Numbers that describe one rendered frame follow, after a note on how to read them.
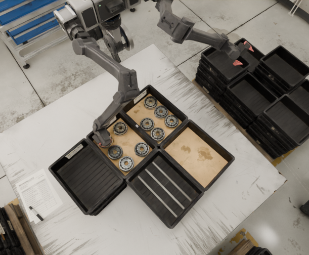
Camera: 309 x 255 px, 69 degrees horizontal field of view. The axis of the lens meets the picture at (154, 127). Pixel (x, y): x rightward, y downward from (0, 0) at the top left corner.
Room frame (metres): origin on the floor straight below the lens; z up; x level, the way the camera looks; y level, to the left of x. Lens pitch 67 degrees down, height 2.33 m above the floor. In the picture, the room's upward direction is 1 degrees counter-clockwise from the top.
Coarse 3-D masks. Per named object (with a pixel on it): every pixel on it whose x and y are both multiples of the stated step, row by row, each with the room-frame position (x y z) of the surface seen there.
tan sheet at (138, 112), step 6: (150, 102) 0.85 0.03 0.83; (132, 108) 0.81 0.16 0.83; (138, 108) 0.80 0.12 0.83; (144, 108) 0.80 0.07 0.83; (132, 114) 0.75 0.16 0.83; (138, 114) 0.75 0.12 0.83; (144, 114) 0.75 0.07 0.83; (150, 114) 0.75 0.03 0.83; (168, 114) 0.75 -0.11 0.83; (138, 120) 0.70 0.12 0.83; (156, 120) 0.70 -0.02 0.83; (162, 120) 0.70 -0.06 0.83; (180, 120) 0.70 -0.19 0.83; (156, 126) 0.65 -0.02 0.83; (162, 126) 0.65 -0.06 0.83; (150, 132) 0.61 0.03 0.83; (168, 132) 0.61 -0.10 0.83
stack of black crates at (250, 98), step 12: (240, 84) 1.30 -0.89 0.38; (252, 84) 1.28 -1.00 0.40; (228, 96) 1.16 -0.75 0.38; (240, 96) 1.16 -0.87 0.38; (252, 96) 1.16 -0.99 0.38; (264, 96) 1.15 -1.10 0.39; (228, 108) 1.11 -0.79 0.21; (240, 108) 1.02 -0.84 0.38; (252, 108) 1.02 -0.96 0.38; (264, 108) 1.02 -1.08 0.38; (240, 120) 0.97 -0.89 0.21; (252, 120) 0.89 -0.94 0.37
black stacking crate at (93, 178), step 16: (64, 160) 0.40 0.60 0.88; (80, 160) 0.41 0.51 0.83; (96, 160) 0.41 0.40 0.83; (64, 176) 0.31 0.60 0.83; (80, 176) 0.30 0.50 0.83; (96, 176) 0.30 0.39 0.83; (112, 176) 0.30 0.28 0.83; (80, 192) 0.20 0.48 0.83; (96, 192) 0.20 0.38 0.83; (112, 192) 0.19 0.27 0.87; (96, 208) 0.10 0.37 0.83
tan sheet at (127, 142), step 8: (120, 120) 0.71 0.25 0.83; (112, 128) 0.65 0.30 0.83; (120, 128) 0.65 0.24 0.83; (128, 128) 0.64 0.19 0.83; (112, 136) 0.58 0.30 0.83; (120, 136) 0.58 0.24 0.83; (128, 136) 0.58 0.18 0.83; (136, 136) 0.58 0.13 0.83; (96, 144) 0.52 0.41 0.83; (112, 144) 0.52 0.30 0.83; (120, 144) 0.52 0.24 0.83; (128, 144) 0.52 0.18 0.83; (104, 152) 0.46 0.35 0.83; (128, 152) 0.46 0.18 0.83; (112, 160) 0.41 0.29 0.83; (136, 160) 0.40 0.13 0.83
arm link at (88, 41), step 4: (80, 32) 0.90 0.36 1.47; (84, 32) 0.91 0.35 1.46; (80, 36) 0.87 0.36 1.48; (84, 36) 0.88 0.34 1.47; (88, 36) 0.89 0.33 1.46; (84, 40) 0.85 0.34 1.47; (88, 40) 0.86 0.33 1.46; (92, 40) 0.87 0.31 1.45; (84, 44) 0.83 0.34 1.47; (88, 44) 0.84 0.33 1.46
